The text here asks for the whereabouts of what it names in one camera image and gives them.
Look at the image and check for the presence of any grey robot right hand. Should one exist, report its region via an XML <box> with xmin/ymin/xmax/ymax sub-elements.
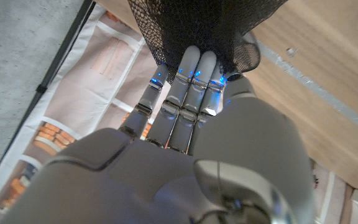
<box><xmin>0</xmin><ymin>30</ymin><xmax>318</xmax><ymax>224</ymax></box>

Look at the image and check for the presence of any black mesh netting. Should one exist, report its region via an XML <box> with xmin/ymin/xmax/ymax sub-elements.
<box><xmin>127</xmin><ymin>0</ymin><xmax>288</xmax><ymax>85</ymax></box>

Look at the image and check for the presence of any printed bookshelf backdrop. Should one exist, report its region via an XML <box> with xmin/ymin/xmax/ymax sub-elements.
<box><xmin>0</xmin><ymin>4</ymin><xmax>358</xmax><ymax>224</ymax></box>

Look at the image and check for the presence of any black backdrop stand pole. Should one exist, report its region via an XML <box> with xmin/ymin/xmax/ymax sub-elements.
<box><xmin>0</xmin><ymin>0</ymin><xmax>94</xmax><ymax>200</ymax></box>

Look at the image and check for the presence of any grey tape outline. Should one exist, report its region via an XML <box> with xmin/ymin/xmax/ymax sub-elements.
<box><xmin>255</xmin><ymin>42</ymin><xmax>358</xmax><ymax>138</ymax></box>

